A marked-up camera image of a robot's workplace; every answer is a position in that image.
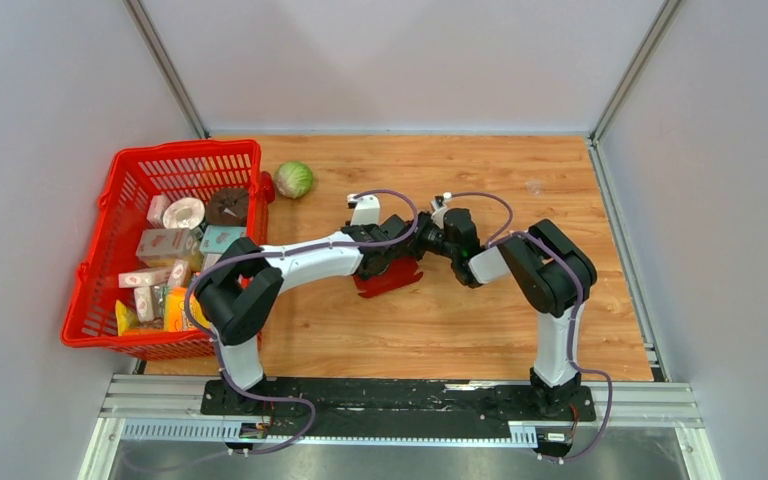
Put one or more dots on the brown round cake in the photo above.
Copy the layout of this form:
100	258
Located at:
228	207

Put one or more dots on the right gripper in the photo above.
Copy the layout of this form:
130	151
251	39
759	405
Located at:
415	241

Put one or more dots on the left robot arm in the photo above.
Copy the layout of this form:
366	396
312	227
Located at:
237	294

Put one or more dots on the red pepper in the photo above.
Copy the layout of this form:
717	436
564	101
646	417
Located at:
267	187

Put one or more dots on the pink tape roll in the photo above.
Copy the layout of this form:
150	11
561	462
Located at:
186	213

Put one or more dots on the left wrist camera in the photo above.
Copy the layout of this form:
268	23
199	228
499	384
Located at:
365	209

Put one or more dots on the green cabbage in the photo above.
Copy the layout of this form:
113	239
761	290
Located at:
293	179

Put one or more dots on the red paper box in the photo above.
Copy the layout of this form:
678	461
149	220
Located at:
400	273

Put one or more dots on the teal box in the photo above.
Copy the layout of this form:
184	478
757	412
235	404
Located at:
216	238

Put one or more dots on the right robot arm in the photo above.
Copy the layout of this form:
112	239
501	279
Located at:
555	277

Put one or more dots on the aluminium frame rail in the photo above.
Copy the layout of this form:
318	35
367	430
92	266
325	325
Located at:
187	427

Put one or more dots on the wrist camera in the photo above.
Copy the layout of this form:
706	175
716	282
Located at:
440	207
365	209

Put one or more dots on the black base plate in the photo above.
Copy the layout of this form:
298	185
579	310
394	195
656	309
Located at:
378	408

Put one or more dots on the orange yellow snack bag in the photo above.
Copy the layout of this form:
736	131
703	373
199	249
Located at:
174	317

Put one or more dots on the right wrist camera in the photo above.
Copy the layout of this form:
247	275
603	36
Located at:
440	207

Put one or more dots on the red plastic basket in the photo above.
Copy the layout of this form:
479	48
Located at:
191	168

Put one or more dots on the pink box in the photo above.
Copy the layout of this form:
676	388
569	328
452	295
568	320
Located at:
157	244

